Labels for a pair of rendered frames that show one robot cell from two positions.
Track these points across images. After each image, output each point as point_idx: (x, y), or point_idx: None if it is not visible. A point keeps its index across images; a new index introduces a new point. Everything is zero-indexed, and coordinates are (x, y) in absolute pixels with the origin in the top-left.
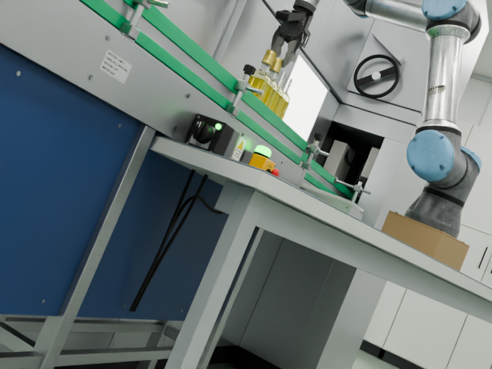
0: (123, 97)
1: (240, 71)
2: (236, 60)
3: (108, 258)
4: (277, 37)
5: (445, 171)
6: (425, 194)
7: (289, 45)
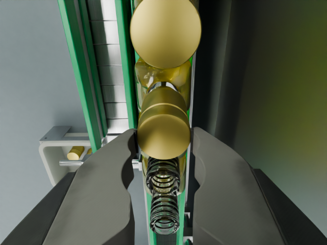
0: None
1: (291, 108)
2: (324, 60)
3: None
4: (272, 236)
5: None
6: None
7: (113, 200)
